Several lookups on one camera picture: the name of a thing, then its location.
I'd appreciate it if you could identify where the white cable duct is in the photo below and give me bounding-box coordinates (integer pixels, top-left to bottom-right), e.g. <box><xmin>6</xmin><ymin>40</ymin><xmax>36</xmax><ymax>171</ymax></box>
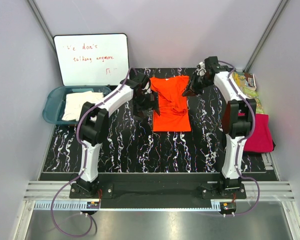
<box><xmin>34</xmin><ymin>200</ymin><xmax>98</xmax><ymax>211</ymax></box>

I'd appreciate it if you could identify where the teal plastic bin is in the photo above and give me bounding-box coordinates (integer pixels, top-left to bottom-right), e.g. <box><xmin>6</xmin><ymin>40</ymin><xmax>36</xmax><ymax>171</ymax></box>
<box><xmin>42</xmin><ymin>85</ymin><xmax>111</xmax><ymax>125</ymax></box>

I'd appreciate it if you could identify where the white whiteboard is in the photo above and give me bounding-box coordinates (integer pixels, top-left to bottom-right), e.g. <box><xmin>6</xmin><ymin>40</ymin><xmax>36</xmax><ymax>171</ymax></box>
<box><xmin>53</xmin><ymin>33</ymin><xmax>129</xmax><ymax>86</ymax></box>

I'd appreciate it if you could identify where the green paperback book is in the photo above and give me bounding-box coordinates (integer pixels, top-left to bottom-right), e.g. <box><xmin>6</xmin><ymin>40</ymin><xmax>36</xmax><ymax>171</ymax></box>
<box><xmin>242</xmin><ymin>87</ymin><xmax>265</xmax><ymax>114</ymax></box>

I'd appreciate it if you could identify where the connector box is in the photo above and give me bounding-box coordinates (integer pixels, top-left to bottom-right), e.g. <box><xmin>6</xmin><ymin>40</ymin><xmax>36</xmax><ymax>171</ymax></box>
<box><xmin>220</xmin><ymin>201</ymin><xmax>237</xmax><ymax>218</ymax></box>
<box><xmin>86</xmin><ymin>201</ymin><xmax>100</xmax><ymax>209</ymax></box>

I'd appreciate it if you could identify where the white t shirt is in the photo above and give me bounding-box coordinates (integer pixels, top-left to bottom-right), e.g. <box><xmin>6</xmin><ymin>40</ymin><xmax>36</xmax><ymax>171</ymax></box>
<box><xmin>61</xmin><ymin>91</ymin><xmax>106</xmax><ymax>122</ymax></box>

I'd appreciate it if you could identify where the left connector box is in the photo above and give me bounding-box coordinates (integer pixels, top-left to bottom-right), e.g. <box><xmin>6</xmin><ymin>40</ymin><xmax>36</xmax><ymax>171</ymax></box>
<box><xmin>86</xmin><ymin>201</ymin><xmax>100</xmax><ymax>209</ymax></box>

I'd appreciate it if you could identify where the yellow paperback book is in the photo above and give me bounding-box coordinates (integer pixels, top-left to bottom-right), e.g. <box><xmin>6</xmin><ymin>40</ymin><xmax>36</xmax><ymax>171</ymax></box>
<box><xmin>231</xmin><ymin>71</ymin><xmax>257</xmax><ymax>91</ymax></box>

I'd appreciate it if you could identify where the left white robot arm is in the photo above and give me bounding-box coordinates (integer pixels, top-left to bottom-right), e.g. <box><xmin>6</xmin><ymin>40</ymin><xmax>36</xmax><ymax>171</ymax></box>
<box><xmin>73</xmin><ymin>71</ymin><xmax>160</xmax><ymax>198</ymax></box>

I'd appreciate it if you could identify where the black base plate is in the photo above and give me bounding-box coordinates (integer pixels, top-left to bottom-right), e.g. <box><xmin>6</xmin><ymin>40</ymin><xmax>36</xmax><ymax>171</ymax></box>
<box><xmin>69</xmin><ymin>173</ymin><xmax>247</xmax><ymax>210</ymax></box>

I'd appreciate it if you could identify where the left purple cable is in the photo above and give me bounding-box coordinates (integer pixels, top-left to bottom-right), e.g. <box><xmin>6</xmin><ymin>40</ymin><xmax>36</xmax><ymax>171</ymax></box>
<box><xmin>49</xmin><ymin>66</ymin><xmax>138</xmax><ymax>238</ymax></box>

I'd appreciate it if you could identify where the magenta folded t shirt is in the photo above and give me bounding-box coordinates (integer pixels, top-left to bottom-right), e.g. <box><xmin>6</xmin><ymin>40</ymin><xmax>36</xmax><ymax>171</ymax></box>
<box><xmin>243</xmin><ymin>113</ymin><xmax>273</xmax><ymax>152</ymax></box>

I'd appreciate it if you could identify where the purple cable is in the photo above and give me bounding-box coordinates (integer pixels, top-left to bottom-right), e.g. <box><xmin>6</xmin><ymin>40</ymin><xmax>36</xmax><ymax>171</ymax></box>
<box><xmin>49</xmin><ymin>66</ymin><xmax>138</xmax><ymax>238</ymax></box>
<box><xmin>198</xmin><ymin>59</ymin><xmax>261</xmax><ymax>216</ymax></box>

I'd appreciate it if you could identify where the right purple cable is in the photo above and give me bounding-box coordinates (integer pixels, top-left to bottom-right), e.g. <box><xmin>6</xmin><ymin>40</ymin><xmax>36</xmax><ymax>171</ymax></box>
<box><xmin>198</xmin><ymin>59</ymin><xmax>261</xmax><ymax>216</ymax></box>

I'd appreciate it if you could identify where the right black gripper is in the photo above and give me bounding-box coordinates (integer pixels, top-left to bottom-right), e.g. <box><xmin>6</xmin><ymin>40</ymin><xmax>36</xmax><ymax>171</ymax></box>
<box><xmin>181</xmin><ymin>73</ymin><xmax>212</xmax><ymax>98</ymax></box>

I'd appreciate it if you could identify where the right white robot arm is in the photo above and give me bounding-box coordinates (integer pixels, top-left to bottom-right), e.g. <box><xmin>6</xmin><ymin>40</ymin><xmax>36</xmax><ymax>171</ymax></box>
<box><xmin>182</xmin><ymin>56</ymin><xmax>257</xmax><ymax>199</ymax></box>

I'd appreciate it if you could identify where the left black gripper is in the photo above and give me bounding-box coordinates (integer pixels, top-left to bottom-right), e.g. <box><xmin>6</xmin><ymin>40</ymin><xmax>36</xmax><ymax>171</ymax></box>
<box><xmin>132</xmin><ymin>91</ymin><xmax>159</xmax><ymax>119</ymax></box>

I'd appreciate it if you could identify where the orange t shirt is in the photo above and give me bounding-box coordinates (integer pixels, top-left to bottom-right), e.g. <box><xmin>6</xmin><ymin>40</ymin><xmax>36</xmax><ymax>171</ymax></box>
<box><xmin>150</xmin><ymin>75</ymin><xmax>191</xmax><ymax>132</ymax></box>

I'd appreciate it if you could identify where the right connector box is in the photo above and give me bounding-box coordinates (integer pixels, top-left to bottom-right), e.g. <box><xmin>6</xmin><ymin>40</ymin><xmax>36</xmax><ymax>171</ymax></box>
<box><xmin>220</xmin><ymin>201</ymin><xmax>237</xmax><ymax>218</ymax></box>

